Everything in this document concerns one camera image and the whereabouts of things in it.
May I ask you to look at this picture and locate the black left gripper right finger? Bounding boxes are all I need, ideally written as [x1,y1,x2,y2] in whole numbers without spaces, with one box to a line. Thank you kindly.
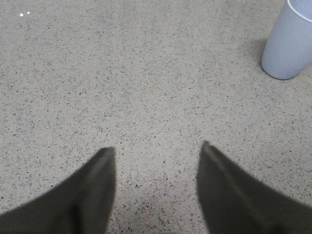
[196,141,312,234]

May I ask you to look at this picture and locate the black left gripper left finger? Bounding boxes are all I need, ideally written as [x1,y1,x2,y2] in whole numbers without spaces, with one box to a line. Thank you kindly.
[0,147,116,234]

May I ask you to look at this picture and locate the blue plastic cup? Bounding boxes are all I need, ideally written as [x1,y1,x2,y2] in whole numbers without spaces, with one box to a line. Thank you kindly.
[261,0,312,80]

